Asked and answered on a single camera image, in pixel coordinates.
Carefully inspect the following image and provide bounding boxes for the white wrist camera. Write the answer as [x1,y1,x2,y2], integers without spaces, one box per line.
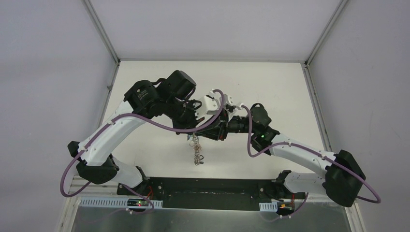
[194,89,221,119]
[222,94,243,121]

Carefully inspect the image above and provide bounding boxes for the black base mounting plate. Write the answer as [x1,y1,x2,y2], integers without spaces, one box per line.
[133,177,306,211]

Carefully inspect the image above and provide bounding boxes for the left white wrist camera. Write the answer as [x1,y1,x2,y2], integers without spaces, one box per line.
[194,89,221,119]

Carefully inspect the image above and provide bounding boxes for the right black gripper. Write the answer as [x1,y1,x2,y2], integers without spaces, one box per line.
[195,107,257,141]

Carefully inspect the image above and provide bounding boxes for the right white cable duct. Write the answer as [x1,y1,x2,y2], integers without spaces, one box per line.
[259,202,278,212]

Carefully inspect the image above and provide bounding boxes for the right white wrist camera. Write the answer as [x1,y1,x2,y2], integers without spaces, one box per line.
[222,94,243,121]

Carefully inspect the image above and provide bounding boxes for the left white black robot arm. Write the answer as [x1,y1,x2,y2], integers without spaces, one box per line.
[68,70,199,196]

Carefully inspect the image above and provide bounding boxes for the aluminium frame rail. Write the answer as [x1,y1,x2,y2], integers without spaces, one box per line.
[68,175,118,196]

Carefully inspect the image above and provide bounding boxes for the metal disc keyring holder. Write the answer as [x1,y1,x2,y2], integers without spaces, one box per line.
[187,133,204,166]

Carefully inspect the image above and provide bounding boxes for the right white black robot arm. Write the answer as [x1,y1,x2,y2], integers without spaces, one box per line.
[196,103,366,207]

